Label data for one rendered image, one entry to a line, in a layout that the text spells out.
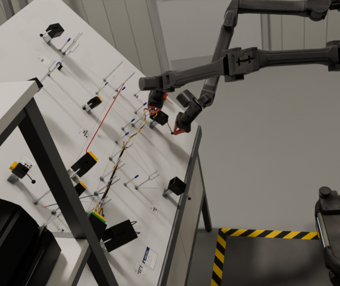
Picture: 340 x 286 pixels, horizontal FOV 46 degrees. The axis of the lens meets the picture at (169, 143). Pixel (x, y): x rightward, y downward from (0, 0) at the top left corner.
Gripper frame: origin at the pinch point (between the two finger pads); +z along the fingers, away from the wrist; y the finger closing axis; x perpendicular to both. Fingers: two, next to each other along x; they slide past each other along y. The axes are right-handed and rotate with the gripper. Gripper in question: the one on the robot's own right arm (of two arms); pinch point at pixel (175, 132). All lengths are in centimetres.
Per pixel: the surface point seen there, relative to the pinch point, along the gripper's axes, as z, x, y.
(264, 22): 20, 110, -232
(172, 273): 26, 16, 57
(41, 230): -43, -55, 95
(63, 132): -5, -51, 31
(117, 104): -1.8, -31.8, -0.1
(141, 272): 5, -9, 72
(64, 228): -2, -42, 69
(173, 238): 8, 5, 52
